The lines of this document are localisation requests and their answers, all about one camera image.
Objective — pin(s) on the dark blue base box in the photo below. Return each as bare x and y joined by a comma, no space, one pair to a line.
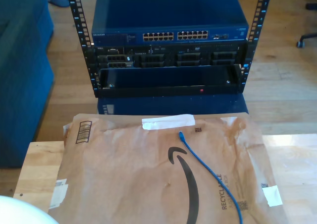
173,105

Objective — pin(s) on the long white tape strip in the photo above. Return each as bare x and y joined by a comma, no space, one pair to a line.
168,122

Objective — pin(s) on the black rack shelf tray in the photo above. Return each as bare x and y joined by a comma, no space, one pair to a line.
173,90

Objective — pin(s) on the black rack server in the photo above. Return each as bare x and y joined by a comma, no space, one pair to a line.
171,58

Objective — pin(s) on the brown packing paper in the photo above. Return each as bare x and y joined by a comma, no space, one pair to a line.
123,172

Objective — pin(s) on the white printed label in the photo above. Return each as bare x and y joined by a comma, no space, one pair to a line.
59,194

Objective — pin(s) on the blue sofa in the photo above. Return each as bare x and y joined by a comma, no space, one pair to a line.
22,85

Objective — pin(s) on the blue slipper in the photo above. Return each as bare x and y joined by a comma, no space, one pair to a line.
59,1

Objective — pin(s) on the short white tape strip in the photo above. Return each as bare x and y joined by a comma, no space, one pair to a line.
272,196

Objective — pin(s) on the black office chair base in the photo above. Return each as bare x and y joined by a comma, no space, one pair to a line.
307,36

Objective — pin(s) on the black rack frame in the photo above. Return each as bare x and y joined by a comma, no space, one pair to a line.
87,58

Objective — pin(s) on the blue network switch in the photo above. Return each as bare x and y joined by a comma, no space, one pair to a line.
168,13

